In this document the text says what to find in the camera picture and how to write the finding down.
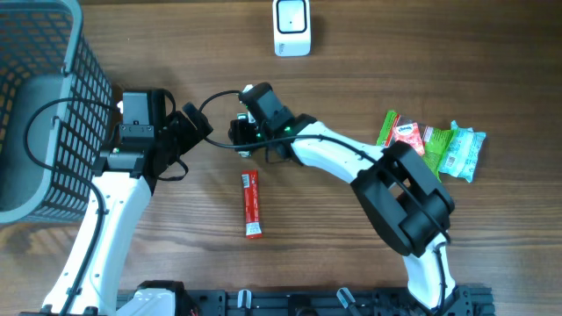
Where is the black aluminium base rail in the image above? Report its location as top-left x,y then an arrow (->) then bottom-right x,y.
116,280 -> 496,316

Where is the light blue tissue pack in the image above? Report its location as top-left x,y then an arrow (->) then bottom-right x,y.
438,120 -> 486,183

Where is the red stick packet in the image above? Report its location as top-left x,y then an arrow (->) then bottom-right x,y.
241,170 -> 263,239

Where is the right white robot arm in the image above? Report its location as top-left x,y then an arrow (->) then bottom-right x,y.
229,83 -> 456,315

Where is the black right camera cable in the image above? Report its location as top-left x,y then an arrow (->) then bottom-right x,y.
197,90 -> 453,315

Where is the white barcode scanner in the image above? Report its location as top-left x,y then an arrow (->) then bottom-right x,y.
271,0 -> 312,57

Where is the grey plastic mesh basket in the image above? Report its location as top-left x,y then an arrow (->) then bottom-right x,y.
1,0 -> 113,224

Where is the green gummy candy bag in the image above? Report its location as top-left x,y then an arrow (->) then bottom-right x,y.
376,110 -> 452,181

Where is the orange Kleenex tissue pack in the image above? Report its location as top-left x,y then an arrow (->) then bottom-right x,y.
393,123 -> 425,156

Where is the green white small box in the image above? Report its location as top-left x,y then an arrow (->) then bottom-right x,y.
236,112 -> 251,158

